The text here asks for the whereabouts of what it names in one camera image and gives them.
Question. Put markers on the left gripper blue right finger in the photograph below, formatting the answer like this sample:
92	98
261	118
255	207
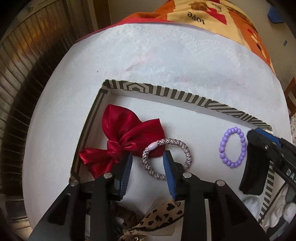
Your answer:
174	174

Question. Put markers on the white lace tablecloth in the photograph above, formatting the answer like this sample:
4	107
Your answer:
176	56

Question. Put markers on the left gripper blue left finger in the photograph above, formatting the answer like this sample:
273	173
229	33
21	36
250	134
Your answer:
121	173

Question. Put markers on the leopard print bow scrunchie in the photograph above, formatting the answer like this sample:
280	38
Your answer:
159	220

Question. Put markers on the red satin bow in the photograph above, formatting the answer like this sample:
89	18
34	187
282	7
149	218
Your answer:
126	133

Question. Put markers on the wooden slatted door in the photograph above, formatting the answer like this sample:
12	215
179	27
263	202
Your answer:
31	48

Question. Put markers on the striped black white tray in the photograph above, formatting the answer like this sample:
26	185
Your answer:
211	210

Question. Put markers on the orange patterned blanket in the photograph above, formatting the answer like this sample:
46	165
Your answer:
219	17

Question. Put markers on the light blue fluffy scrunchie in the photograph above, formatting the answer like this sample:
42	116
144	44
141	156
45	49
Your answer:
253	203

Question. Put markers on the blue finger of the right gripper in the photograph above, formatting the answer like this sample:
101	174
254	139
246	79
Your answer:
260	138

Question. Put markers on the white gloved hand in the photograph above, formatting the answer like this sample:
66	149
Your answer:
283	207

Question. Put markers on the dark wooden chair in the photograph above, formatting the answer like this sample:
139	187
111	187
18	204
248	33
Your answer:
290	97

